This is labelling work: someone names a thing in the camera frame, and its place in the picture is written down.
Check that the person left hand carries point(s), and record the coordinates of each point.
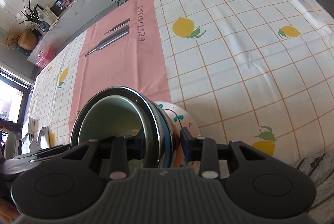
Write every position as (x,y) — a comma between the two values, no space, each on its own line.
(8,212)

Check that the blue vase green plant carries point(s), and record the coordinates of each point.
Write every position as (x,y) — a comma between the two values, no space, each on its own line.
(31,15)

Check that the grey phone stand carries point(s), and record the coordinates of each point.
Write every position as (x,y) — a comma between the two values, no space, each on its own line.
(31,143)

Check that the green ceramic bowl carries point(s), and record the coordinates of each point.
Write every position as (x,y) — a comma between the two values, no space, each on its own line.
(112,116)

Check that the pink storage box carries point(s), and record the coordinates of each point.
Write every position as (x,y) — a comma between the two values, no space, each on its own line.
(45,57)

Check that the brown round vase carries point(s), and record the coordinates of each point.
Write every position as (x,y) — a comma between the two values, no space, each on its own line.
(27,40)

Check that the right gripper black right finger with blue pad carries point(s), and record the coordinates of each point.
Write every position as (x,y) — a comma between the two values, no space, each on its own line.
(208,153)

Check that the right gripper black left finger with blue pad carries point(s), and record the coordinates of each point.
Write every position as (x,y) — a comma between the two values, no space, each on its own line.
(112,155)

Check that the dried yellow flowers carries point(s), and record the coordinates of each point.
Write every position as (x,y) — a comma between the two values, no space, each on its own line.
(10,39)

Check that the white lemon grid tablecloth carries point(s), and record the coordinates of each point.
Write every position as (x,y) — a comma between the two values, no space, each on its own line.
(257,71)

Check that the blue steel bowl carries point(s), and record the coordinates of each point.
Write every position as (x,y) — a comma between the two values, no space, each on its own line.
(160,144)

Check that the white fruity painted plate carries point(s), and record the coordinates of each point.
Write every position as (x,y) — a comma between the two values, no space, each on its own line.
(178,118)

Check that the pink restaurant placemat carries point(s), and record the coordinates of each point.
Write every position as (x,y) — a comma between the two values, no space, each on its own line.
(122,49)

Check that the striped grey clothing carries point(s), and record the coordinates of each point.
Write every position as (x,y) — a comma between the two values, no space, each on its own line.
(320,169)

